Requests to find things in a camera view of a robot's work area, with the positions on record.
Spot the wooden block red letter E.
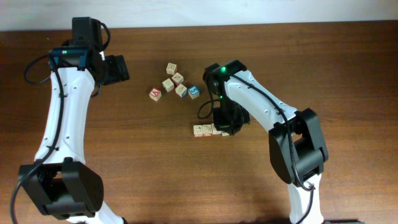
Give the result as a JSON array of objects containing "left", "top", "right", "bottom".
[{"left": 193, "top": 125, "right": 203, "bottom": 137}]

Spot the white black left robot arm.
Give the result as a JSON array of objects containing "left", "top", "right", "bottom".
[{"left": 16, "top": 17, "right": 129, "bottom": 223}]

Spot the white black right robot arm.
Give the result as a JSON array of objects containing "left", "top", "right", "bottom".
[{"left": 203, "top": 60, "right": 328, "bottom": 223}]

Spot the wooden block blue number 5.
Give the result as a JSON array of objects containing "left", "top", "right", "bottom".
[{"left": 188, "top": 85, "right": 200, "bottom": 99}]

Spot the wooden block red letter A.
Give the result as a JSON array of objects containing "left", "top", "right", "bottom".
[{"left": 149, "top": 88, "right": 162, "bottom": 101}]

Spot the wooden block back red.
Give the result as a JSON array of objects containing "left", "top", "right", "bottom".
[{"left": 162, "top": 78, "right": 174, "bottom": 92}]

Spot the plain wooden picture block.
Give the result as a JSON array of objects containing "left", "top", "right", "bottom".
[{"left": 166, "top": 63, "right": 178, "bottom": 75}]

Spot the wooden block teal side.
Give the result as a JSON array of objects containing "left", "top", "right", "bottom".
[{"left": 175, "top": 84, "right": 188, "bottom": 98}]

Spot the wooden block red edge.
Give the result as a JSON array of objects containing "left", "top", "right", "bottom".
[{"left": 171, "top": 72, "right": 184, "bottom": 86}]

